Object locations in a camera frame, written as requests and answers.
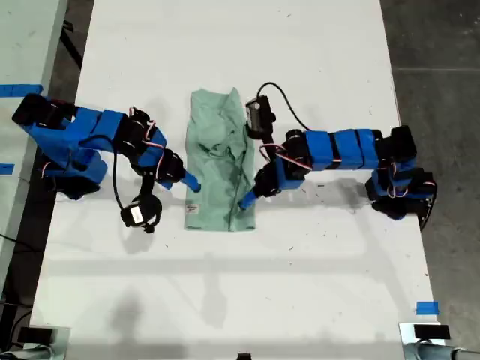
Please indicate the camera black stalk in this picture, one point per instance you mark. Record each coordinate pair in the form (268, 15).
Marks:
(146, 185)
(267, 142)

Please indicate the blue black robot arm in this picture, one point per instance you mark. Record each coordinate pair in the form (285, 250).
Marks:
(75, 135)
(348, 150)

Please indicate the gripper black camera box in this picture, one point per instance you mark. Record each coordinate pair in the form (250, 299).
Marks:
(140, 213)
(259, 116)

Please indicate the short blue tape strip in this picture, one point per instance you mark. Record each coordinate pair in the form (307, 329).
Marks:
(6, 169)

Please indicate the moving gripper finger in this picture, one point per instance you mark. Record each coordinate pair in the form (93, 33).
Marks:
(251, 201)
(187, 186)

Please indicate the blue tape patch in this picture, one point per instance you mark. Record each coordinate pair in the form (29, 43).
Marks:
(427, 308)

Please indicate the small black box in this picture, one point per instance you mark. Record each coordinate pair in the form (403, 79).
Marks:
(35, 335)
(431, 332)

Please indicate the pale green T-shirt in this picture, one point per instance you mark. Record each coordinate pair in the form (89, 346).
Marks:
(217, 165)

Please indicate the small black block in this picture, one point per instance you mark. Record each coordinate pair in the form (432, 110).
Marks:
(243, 356)

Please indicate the silver metal plate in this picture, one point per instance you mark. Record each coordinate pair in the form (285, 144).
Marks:
(407, 332)
(62, 345)

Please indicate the pale side table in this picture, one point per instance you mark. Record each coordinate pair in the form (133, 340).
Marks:
(22, 37)

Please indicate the long blue tape strip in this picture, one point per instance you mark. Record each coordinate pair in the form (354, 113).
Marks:
(20, 90)

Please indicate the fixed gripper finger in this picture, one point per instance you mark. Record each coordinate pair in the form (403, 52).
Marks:
(248, 197)
(190, 181)

